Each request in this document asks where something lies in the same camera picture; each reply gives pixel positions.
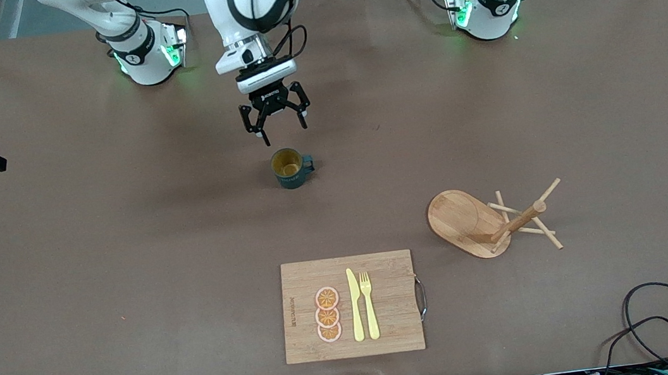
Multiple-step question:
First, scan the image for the wooden mug tree stand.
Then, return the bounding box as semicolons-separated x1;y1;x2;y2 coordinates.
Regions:
424;176;570;266

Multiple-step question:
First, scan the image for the wooden cutting board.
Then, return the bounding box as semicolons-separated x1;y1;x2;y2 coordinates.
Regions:
274;247;434;367

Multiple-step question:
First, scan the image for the yellow plastic fork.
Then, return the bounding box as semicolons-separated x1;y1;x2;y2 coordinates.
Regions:
359;270;381;341

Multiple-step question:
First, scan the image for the teal mug with yellow inside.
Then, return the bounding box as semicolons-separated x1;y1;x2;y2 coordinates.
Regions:
269;145;318;192

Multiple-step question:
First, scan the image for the yellow plastic knife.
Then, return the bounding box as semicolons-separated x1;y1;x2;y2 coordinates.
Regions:
345;267;367;343

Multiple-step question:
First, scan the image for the orange slice toy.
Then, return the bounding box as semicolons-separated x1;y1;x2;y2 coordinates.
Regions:
314;305;342;330
313;285;341;312
316;321;344;344

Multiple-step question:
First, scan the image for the black right arm base cable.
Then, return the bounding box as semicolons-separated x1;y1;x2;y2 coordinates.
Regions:
130;2;194;47

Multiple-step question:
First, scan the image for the table cover mat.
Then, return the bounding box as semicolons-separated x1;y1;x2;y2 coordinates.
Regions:
0;0;668;375

